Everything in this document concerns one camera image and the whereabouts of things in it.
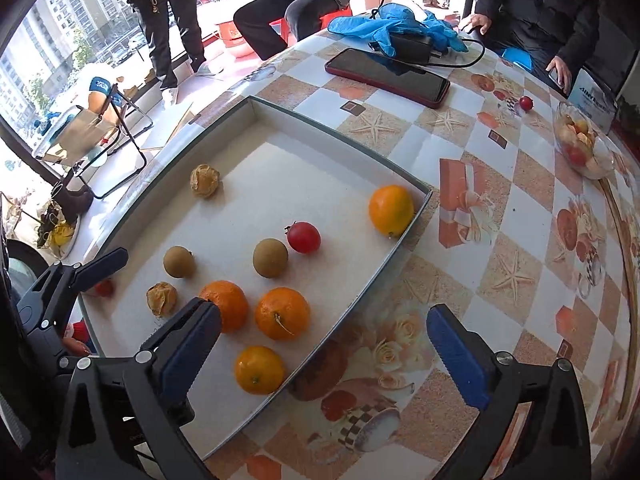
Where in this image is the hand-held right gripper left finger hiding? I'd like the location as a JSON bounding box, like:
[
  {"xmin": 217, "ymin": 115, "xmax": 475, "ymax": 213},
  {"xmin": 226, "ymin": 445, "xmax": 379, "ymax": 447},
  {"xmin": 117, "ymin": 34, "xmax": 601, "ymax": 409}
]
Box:
[{"xmin": 55, "ymin": 297, "xmax": 222, "ymax": 480}]

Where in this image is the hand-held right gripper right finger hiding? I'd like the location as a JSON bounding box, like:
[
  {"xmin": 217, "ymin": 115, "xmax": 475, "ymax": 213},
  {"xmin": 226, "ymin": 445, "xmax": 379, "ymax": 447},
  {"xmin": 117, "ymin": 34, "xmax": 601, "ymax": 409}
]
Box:
[{"xmin": 426, "ymin": 303, "xmax": 592, "ymax": 480}]

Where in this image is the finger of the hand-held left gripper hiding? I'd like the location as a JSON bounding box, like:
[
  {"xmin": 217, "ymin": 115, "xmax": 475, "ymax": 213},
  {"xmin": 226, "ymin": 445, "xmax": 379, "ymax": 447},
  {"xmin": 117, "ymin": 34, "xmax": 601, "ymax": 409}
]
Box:
[{"xmin": 27, "ymin": 247, "xmax": 130, "ymax": 321}]

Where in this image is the physalis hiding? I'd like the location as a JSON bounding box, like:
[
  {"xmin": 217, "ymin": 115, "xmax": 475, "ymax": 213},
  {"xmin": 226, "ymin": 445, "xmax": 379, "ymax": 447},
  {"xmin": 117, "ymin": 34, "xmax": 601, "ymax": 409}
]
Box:
[
  {"xmin": 146, "ymin": 281, "xmax": 179, "ymax": 318},
  {"xmin": 189, "ymin": 163, "xmax": 221, "ymax": 199}
]

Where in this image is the brown kiwi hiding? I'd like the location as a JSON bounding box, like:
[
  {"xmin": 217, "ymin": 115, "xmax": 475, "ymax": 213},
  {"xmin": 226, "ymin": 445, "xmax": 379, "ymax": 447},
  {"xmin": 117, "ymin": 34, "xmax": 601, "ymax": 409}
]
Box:
[
  {"xmin": 252, "ymin": 238, "xmax": 289, "ymax": 279},
  {"xmin": 163, "ymin": 245, "xmax": 196, "ymax": 279}
]

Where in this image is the orange with dry stem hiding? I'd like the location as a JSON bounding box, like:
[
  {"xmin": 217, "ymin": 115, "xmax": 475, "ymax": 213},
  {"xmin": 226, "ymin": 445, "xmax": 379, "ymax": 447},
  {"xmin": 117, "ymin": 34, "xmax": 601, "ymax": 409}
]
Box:
[{"xmin": 255, "ymin": 287, "xmax": 311, "ymax": 341}]

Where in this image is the white shallow box grey rim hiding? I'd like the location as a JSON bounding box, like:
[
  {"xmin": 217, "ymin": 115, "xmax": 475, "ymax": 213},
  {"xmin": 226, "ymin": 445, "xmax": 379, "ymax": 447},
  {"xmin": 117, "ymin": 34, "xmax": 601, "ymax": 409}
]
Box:
[{"xmin": 75, "ymin": 95, "xmax": 433, "ymax": 462}]

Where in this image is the printed checkered tablecloth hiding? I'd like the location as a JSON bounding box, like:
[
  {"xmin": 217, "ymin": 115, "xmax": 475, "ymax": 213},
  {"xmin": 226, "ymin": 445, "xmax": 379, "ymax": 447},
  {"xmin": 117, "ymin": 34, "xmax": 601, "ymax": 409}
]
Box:
[{"xmin": 75, "ymin": 25, "xmax": 640, "ymax": 480}]

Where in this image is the glass fruit bowl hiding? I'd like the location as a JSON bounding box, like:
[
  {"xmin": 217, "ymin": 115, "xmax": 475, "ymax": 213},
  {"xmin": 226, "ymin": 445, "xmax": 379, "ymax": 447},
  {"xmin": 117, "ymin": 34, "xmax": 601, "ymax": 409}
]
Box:
[{"xmin": 553, "ymin": 101, "xmax": 616, "ymax": 181}]

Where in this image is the phone in red case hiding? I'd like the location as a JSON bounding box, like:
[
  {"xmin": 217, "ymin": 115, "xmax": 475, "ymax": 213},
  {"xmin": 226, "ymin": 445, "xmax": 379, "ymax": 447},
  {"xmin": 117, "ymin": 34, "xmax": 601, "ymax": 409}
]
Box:
[{"xmin": 325, "ymin": 48, "xmax": 451, "ymax": 110}]

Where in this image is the white bag blue print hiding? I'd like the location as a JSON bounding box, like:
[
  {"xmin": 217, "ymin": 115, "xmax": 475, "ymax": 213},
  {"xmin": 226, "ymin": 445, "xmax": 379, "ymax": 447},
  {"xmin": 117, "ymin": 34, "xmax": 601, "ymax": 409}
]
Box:
[{"xmin": 570, "ymin": 67, "xmax": 621, "ymax": 133}]

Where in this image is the blue plastic stool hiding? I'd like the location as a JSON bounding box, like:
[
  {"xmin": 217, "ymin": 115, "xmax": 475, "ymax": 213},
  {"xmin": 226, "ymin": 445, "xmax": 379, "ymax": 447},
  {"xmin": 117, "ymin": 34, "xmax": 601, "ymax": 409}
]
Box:
[{"xmin": 500, "ymin": 47, "xmax": 536, "ymax": 72}]

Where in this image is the black power adapter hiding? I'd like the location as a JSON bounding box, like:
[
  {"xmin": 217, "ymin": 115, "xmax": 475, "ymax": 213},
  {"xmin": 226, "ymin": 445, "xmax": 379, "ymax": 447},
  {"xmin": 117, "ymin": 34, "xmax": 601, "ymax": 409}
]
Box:
[{"xmin": 387, "ymin": 33, "xmax": 435, "ymax": 65}]

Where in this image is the red plastic stool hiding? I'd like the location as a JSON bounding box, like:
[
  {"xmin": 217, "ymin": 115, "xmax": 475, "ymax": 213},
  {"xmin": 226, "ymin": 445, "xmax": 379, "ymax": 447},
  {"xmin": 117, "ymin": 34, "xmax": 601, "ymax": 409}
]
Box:
[{"xmin": 269, "ymin": 4, "xmax": 352, "ymax": 45}]

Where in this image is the blue plastic bag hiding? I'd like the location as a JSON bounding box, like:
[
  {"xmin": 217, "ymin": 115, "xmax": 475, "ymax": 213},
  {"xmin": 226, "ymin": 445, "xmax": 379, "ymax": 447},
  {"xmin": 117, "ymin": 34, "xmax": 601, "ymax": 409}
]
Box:
[{"xmin": 327, "ymin": 2, "xmax": 469, "ymax": 58}]

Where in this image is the black frame folding chair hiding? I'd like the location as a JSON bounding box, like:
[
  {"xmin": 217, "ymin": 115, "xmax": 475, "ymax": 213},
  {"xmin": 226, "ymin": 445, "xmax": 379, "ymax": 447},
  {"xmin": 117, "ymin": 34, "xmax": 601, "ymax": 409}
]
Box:
[{"xmin": 31, "ymin": 76, "xmax": 154, "ymax": 201}]

